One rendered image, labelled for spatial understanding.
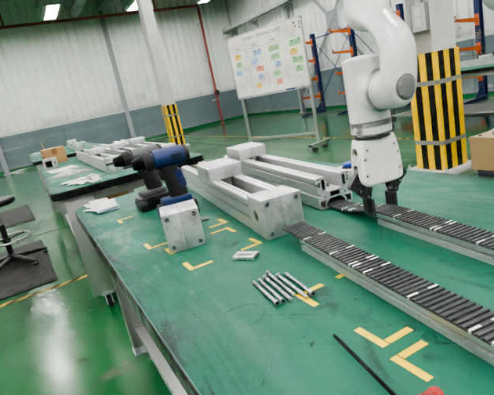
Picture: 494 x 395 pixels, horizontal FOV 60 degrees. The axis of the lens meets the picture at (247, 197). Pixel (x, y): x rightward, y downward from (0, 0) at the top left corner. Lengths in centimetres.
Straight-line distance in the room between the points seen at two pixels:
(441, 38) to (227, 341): 388
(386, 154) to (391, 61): 20
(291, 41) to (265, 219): 582
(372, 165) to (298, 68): 577
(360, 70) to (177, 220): 52
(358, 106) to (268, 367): 55
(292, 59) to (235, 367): 627
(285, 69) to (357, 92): 592
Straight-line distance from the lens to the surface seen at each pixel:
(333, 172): 118
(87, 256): 272
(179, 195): 133
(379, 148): 93
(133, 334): 202
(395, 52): 85
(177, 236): 104
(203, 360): 63
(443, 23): 434
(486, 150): 132
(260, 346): 63
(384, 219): 98
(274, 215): 98
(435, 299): 62
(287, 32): 674
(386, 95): 85
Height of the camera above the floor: 112
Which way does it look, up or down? 14 degrees down
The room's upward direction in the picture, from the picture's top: 12 degrees counter-clockwise
